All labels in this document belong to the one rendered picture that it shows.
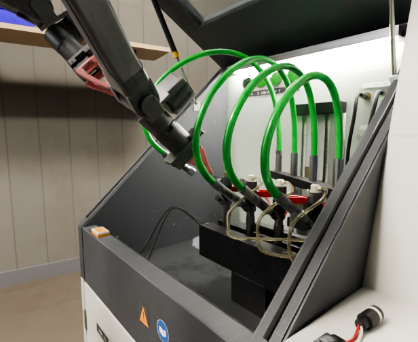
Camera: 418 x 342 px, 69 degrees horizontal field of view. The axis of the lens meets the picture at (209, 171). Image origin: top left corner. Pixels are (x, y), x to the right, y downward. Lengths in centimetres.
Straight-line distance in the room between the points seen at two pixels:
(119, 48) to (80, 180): 234
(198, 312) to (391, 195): 34
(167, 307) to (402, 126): 46
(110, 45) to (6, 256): 255
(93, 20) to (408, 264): 56
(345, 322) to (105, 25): 52
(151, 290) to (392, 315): 37
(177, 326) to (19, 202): 239
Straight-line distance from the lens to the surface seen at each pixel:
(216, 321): 47
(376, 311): 45
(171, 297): 53
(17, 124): 277
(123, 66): 54
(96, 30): 51
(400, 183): 53
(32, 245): 292
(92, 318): 98
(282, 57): 97
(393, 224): 53
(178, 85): 64
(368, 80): 86
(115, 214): 95
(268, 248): 64
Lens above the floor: 121
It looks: 7 degrees down
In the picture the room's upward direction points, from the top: straight up
